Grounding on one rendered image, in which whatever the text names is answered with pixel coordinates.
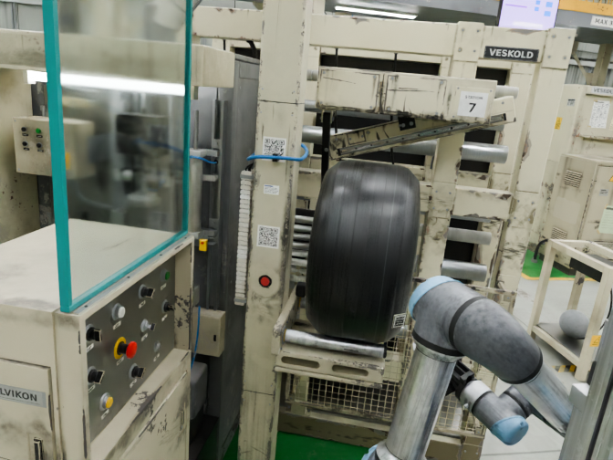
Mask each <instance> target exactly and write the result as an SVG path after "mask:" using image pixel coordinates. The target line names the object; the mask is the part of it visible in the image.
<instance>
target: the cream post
mask: <svg viewBox="0 0 613 460"><path fill-rule="evenodd" d="M312 7H313V0H264V7H263V23H262V38H261V55H260V70H259V87H258V102H257V119H256V135H255V155H262V154H263V139H264V136H266V137H275V138H283V139H286V156H288V157H297V158H300V150H301V139H302V128H303V117H304V106H305V104H304V103H305V95H306V83H307V62H308V51H309V40H310V29H311V18H312ZM298 172H299V162H296V161H288V160H285V162H272V161H265V160H262V159H255V166H254V181H253V198H252V213H251V230H250V248H249V261H248V278H247V293H246V312H245V325H244V356H243V373H242V389H241V404H240V421H239V436H238V453H237V460H275V446H276V435H277V424H278V413H279V402H280V391H281V380H282V372H281V371H275V355H274V354H271V347H272V335H273V328H274V326H275V324H276V322H277V320H278V318H279V316H280V314H281V313H282V312H283V309H284V307H285V305H286V303H287V301H288V292H289V281H290V270H291V259H292V248H293V237H294V226H295V215H296V194H297V183H298ZM265 184H269V185H276V186H279V194H278V195H276V194H269V193H264V186H265ZM258 225H268V226H274V227H280V233H279V245H278V249H276V248H269V247H262V246H256V243H257V228H258ZM263 277H267V278H268V279H269V281H270V282H269V284H268V285H267V286H263V285H262V284H261V279H262V278H263Z"/></svg>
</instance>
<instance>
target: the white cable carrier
mask: <svg viewBox="0 0 613 460"><path fill-rule="evenodd" d="M253 173H254V170H252V169H251V171H250V172H249V171H248V169H247V171H246V170H244V171H242V174H244V175H253ZM253 176H254V175H253ZM241 179H242V181H241V184H242V185H241V189H243V190H241V192H240V193H242V194H241V195H240V198H241V200H240V208H241V209H240V210H239V212H240V214H239V217H241V218H239V222H240V223H239V226H240V227H239V228H238V230H239V231H240V232H238V235H239V236H238V240H239V241H238V245H239V246H238V247H237V248H238V250H237V253H238V255H237V257H238V258H237V262H238V263H237V264H236V265H237V268H236V270H237V272H236V275H237V276H236V281H235V283H236V285H235V287H236V290H235V292H236V293H235V298H239V299H245V300H246V293H247V278H248V261H249V248H250V230H251V213H252V198H253V181H254V180H252V179H244V178H241Z"/></svg>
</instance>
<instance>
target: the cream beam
mask: <svg viewBox="0 0 613 460"><path fill-rule="evenodd" d="M496 86H497V81H496V80H485V79H475V78H454V77H443V76H432V75H421V74H410V73H399V72H388V71H385V73H384V71H377V70H366V69H355V68H334V67H324V66H319V67H318V76H317V96H316V106H315V108H317V109H326V110H344V111H354V112H363V113H373V114H382V115H391V116H401V117H411V118H421V119H430V120H448V121H458V122H467V123H477V124H486V125H489V124H490V119H491V115H492V109H493V104H494V95H495V91H496ZM461 91H471V92H481V93H489V95H488V100H487V105H486V110H485V114H484V118H480V117H470V116H460V115H457V112H458V107H459V102H460V96H461Z"/></svg>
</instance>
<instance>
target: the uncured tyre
mask: <svg viewBox="0 0 613 460"><path fill-rule="evenodd" d="M420 214H421V194H420V181H419V180H418V179H417V177H416V176H415V175H414V174H413V173H412V172H411V170H410V169H408V168H406V167H403V166H401V165H397V164H388V163H380V162H364V161H356V160H345V161H340V162H338V163H337V164H335V165H334V166H332V167H331V168H330V169H328V170H327V172H326V173H325V176H324V179H323V182H322V184H321V188H320V191H319V195H318V198H317V205H316V209H315V213H314V218H313V223H312V228H311V234H310V240H309V248H308V255H307V264H306V317H307V319H308V320H309V321H310V323H311V324H312V325H313V326H314V328H315V329H316V330H317V331H318V332H321V333H323V334H325V335H328V336H333V337H340V338H345V339H351V340H361V341H366V342H373V343H381V342H387V341H388V340H390V339H392V338H393V337H395V336H396V335H398V334H399V333H400V330H401V327H399V328H394V329H392V328H391V327H392V322H393V318H394V315H398V314H403V313H406V311H407V307H408V304H409V299H410V291H411V285H412V280H413V273H414V267H415V260H416V253H417V245H418V237H419V227H420Z"/></svg>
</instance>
